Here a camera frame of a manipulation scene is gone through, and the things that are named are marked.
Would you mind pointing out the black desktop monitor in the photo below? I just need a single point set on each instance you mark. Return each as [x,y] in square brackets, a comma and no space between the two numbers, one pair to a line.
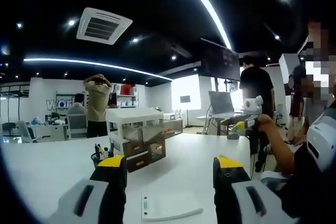
[113,99]

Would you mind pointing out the person's upper body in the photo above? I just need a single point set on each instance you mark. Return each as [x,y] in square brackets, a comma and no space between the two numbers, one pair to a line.
[299,171]

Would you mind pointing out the wall shelf with storage boxes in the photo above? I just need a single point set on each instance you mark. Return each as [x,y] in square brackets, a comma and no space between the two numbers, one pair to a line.
[128,102]

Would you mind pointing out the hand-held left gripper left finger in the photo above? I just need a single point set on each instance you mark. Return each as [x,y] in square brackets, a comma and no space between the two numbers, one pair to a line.
[113,184]

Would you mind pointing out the long straight ceiling light strip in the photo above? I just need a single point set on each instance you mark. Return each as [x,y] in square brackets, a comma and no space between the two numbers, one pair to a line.
[204,1]

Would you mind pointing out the black retractable pen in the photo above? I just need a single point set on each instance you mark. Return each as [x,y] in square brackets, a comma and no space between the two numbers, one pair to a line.
[112,149]

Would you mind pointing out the small potted plant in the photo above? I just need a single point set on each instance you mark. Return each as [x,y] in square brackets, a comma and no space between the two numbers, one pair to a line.
[54,115]

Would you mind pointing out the black computer mouse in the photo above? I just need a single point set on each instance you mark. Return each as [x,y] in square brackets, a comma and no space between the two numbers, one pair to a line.
[233,137]

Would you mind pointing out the hanging black monitor screen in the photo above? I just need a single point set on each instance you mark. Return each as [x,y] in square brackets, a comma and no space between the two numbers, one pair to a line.
[220,60]

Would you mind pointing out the black mesh pen holder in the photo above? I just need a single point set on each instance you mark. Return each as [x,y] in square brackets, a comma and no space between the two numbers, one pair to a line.
[95,160]

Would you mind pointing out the round ceiling spotlights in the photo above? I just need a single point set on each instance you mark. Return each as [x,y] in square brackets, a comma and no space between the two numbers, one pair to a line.
[71,22]

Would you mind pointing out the ceiling air conditioner vent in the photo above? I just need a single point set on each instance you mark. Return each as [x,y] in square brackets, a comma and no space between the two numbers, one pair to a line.
[103,26]

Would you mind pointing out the small dark wall screen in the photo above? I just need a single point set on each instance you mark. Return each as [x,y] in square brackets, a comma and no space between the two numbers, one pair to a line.
[185,99]

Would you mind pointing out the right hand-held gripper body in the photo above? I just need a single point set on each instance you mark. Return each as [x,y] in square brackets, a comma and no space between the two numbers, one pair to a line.
[253,106]

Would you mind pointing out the beige plastic drawer cabinet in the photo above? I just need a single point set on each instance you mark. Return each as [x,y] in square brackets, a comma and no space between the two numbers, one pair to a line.
[131,115]

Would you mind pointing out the red storage box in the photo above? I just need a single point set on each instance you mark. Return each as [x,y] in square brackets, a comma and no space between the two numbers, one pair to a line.
[127,90]

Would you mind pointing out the curved ceiling light strip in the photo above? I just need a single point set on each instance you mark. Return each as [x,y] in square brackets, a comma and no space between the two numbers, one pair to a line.
[78,62]

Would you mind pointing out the white chest device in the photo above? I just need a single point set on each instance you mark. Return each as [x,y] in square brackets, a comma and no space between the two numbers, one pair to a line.
[321,142]

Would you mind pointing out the white desk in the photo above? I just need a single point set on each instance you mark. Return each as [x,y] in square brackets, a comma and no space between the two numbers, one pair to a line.
[39,166]

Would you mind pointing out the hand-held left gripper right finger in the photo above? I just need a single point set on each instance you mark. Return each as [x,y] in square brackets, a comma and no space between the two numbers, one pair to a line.
[228,187]

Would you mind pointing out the open grey laptop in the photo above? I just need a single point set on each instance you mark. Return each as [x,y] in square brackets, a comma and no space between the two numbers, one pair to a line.
[220,102]

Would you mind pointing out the person's right hand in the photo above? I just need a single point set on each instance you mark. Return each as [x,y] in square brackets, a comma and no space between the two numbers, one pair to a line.
[264,125]

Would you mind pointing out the white desk chair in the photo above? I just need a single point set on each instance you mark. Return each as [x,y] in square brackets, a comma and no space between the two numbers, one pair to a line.
[270,176]

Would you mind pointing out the grey mesh office chair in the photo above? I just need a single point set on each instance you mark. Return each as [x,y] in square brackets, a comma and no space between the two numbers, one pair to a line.
[77,125]

